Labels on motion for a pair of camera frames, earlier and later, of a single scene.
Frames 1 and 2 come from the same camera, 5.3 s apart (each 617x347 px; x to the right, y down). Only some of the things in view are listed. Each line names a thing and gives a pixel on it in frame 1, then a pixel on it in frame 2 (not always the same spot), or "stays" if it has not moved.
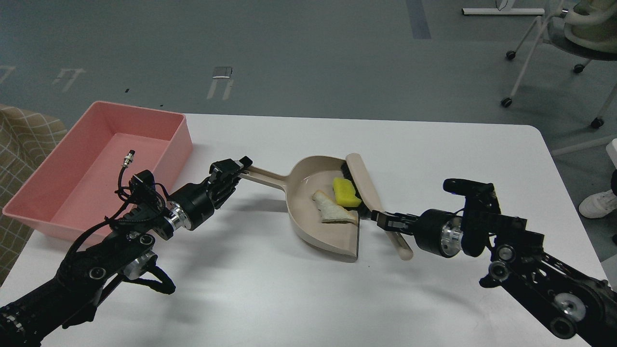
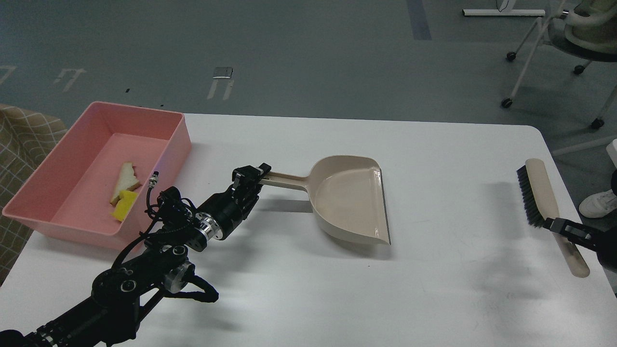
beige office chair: (587, 28) stays
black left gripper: (194, 204) -> (230, 207)
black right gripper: (439, 232) -> (604, 243)
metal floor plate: (222, 72) stays
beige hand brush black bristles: (353, 168) -> (541, 206)
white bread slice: (331, 212) -> (127, 179)
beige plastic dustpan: (311, 175) -> (348, 195)
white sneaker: (598, 205) stays
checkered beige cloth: (28, 136) stays
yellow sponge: (345, 193) -> (124, 205)
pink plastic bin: (72, 197) stays
